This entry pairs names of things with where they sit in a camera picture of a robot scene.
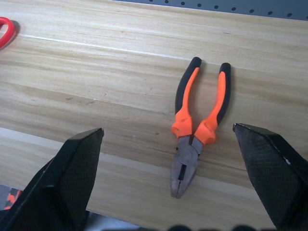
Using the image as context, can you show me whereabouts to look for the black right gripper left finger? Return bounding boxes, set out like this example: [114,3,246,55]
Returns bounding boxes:
[0,128,104,231]

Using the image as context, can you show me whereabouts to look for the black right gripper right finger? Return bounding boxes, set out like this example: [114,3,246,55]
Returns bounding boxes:
[232,123,308,231]

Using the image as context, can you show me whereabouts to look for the orange black handled pliers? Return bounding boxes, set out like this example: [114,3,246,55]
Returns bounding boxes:
[170,56,231,199]

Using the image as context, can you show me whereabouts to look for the red handled scissors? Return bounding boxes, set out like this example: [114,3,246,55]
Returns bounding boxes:
[0,16,16,51]

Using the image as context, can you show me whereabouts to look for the grey perforated pegboard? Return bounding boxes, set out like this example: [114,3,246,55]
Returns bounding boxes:
[113,0,308,21]

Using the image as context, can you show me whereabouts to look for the orange and black object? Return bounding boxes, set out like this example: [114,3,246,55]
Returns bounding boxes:
[4,187,24,210]

